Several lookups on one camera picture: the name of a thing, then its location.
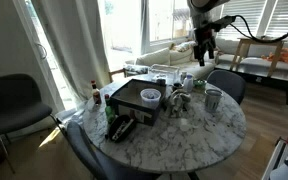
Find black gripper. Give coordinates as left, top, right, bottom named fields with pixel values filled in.
left=193, top=27, right=217, bottom=67

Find striped metal cup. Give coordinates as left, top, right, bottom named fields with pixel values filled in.
left=204, top=88, right=224, bottom=114

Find blue cardboard box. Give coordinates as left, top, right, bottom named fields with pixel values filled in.
left=110, top=78, right=168, bottom=127

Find beige sofa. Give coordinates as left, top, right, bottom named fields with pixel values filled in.
left=123, top=39, right=226, bottom=81

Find patterned sofa cushion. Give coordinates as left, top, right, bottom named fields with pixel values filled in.
left=172, top=40, right=198, bottom=53

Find green bowl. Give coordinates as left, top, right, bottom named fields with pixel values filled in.
left=193, top=79, right=208, bottom=90

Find white bottle blue cap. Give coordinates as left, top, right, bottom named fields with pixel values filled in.
left=183, top=73, right=195, bottom=94

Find dark drinking glass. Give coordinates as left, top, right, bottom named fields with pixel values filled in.
left=171, top=82, right=184, bottom=93

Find clear plastic container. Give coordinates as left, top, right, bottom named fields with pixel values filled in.
left=149, top=63, right=180, bottom=84

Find beige pillow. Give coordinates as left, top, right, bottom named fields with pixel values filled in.
left=135, top=47, right=172, bottom=67

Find crumpled patterned cloth bag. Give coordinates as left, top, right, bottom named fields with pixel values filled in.
left=165, top=89, right=192, bottom=119

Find wooden side table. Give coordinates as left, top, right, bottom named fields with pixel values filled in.
left=230, top=37, right=288, bottom=78

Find grey narrow curtain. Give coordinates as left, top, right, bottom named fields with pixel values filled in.
left=140, top=0, right=151, bottom=55

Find black low bench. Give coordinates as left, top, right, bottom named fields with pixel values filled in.
left=215, top=62, right=288, bottom=106

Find patterned throw blanket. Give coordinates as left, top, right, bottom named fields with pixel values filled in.
left=122, top=63, right=150, bottom=76

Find orange plush toy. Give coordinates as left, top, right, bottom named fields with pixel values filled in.
left=261, top=46, right=288, bottom=66

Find wide white window blinds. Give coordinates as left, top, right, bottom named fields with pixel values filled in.
left=216, top=0, right=288, bottom=38

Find small wooden stool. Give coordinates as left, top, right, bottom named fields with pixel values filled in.
left=108, top=68, right=127, bottom=83

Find green glass bottle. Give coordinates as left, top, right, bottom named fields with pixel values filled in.
left=104, top=94, right=117, bottom=125

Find red capped sauce bottle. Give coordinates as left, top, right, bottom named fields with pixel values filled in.
left=90, top=79, right=103, bottom=105

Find black table base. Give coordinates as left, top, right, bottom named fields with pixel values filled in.
left=186, top=171, right=201, bottom=180

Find beige curtain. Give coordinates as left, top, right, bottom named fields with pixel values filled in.
left=32, top=0, right=112, bottom=102

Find black chair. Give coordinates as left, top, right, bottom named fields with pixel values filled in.
left=0, top=73, right=54, bottom=175

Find metal rail with red clamp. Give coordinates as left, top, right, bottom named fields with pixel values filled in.
left=261, top=126, right=288, bottom=180

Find door handle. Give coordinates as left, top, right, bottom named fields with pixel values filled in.
left=37, top=42, right=49, bottom=61

